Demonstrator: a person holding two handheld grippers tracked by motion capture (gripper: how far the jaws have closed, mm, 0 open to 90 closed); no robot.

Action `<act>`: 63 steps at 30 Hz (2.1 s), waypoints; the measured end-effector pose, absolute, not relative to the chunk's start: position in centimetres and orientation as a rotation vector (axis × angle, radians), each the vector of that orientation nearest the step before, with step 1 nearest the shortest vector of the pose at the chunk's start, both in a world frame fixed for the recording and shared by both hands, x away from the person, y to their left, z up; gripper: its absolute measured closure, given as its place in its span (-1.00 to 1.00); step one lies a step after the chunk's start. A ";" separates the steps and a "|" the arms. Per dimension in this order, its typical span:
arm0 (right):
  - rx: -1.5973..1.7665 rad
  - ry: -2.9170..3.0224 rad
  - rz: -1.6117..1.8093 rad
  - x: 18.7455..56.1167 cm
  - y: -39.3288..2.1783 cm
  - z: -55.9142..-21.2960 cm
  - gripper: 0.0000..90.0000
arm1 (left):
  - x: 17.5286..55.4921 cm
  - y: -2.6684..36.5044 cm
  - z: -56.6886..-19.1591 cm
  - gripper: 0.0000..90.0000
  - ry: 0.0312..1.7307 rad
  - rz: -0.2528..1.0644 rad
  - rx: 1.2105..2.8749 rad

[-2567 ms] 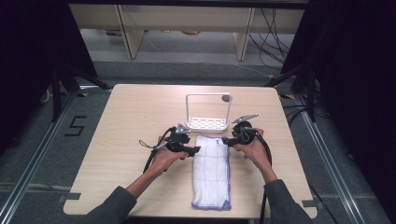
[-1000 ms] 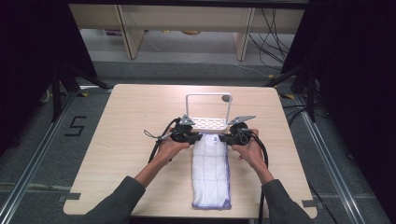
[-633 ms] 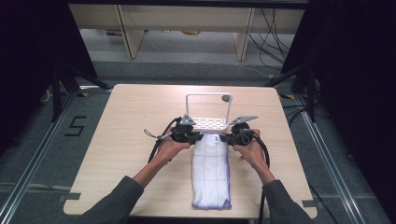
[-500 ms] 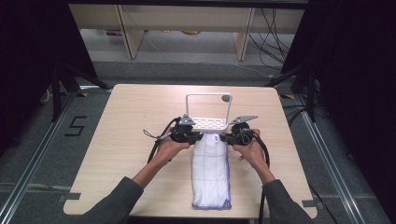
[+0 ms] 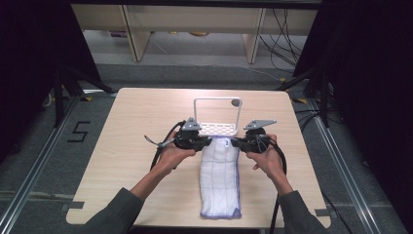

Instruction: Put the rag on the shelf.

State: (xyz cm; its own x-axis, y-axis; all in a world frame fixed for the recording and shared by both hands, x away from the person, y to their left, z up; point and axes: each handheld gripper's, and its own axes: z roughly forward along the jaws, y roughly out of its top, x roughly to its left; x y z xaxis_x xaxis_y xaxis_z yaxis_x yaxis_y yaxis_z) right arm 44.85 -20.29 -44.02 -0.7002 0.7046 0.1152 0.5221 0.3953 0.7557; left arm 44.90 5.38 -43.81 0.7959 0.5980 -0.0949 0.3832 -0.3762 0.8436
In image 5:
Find white plastic rack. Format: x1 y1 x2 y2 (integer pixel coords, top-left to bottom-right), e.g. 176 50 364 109
193 97 244 137

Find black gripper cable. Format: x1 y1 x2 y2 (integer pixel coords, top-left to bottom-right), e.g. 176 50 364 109
144 120 187 172
256 134 288 234

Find black curtain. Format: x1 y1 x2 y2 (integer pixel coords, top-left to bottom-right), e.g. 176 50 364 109
0 0 102 164
291 0 413 233

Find white floor cable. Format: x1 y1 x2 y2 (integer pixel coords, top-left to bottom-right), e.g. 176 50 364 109
239 64 284 82

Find aluminium floor rail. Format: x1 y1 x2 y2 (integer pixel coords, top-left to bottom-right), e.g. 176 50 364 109
0 95 83 234
306 97 386 234

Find black floor cables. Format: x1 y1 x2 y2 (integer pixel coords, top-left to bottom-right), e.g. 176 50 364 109
258 8 310 73

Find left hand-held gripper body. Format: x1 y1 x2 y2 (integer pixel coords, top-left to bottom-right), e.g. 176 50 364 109
172 117 205 152

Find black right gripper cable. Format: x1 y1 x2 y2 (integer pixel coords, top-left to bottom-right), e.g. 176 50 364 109
256 134 288 234

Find black metal stand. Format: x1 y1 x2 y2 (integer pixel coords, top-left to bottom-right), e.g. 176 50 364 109
276 64 333 129
53 66 115 129

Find beige wooden shelf unit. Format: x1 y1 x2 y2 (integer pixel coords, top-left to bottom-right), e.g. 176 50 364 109
71 3 319 64

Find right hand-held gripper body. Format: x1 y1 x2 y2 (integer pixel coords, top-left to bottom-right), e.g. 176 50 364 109
242 119 271 154

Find person's left hand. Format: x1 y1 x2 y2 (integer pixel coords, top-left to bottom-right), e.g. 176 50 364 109
157 131 198 174

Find white cloth with purple edge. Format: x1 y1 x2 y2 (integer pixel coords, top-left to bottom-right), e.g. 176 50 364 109
198 137 243 219

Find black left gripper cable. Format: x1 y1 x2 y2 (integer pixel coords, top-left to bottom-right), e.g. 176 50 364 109
144 120 187 172

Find person's right hand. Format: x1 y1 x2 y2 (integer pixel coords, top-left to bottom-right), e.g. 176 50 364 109
245 134 287 184

